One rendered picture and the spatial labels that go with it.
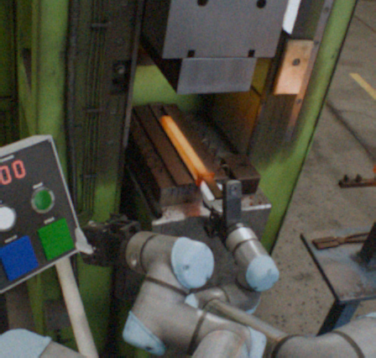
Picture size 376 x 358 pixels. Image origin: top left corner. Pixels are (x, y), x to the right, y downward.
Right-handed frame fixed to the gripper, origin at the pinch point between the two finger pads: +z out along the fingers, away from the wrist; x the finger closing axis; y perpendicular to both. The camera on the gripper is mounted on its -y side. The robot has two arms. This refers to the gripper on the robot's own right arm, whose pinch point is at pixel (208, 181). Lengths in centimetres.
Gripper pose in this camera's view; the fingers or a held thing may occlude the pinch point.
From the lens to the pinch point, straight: 141.7
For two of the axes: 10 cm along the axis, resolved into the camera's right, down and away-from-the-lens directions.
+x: 9.1, -1.1, 3.9
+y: -1.5, 8.0, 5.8
